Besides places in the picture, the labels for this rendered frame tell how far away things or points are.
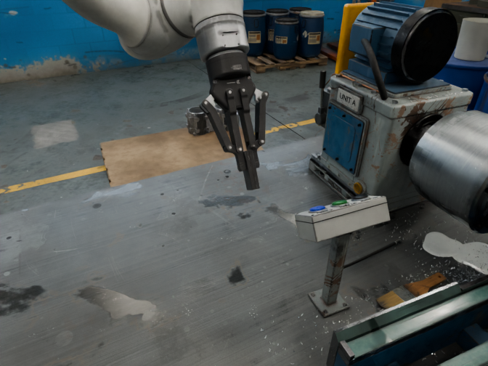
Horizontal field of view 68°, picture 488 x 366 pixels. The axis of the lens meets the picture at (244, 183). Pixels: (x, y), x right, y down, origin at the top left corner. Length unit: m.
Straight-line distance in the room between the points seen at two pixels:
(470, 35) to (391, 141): 1.95
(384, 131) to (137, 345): 0.78
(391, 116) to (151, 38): 0.61
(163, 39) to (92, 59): 5.16
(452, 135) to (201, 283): 0.68
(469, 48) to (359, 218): 2.32
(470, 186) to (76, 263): 0.96
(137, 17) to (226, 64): 0.19
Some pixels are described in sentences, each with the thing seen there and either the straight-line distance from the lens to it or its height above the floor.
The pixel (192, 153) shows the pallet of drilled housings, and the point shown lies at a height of 0.15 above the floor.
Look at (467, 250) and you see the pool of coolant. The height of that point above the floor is 0.80.
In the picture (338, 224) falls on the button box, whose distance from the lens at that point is 0.69.
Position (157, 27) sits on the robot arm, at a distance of 0.73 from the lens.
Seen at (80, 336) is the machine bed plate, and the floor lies 0.80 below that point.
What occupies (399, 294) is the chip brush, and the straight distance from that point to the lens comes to 0.95.
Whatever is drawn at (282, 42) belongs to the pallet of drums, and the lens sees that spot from 5.56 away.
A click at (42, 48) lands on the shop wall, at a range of 5.82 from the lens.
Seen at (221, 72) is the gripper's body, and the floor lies 1.31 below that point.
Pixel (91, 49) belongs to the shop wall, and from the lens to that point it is 5.86.
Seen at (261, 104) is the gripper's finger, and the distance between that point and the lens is 0.66.
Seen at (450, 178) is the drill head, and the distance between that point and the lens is 0.92.
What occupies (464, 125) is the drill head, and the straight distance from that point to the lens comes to 0.97.
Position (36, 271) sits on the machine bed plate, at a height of 0.80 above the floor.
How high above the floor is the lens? 1.49
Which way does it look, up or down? 33 degrees down
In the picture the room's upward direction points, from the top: straight up
